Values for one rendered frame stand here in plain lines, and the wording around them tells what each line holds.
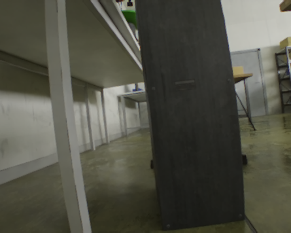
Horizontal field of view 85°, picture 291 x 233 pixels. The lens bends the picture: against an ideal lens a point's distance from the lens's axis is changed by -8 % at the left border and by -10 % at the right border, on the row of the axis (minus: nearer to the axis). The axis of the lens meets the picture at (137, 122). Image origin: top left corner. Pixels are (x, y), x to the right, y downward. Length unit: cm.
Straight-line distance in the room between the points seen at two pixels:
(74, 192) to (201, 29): 55
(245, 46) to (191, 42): 616
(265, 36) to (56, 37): 678
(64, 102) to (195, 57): 36
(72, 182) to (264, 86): 636
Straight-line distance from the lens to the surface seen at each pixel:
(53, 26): 53
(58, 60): 49
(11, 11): 103
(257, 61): 664
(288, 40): 662
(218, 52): 54
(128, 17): 135
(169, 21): 54
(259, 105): 644
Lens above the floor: 32
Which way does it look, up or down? 1 degrees down
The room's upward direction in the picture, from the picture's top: 7 degrees counter-clockwise
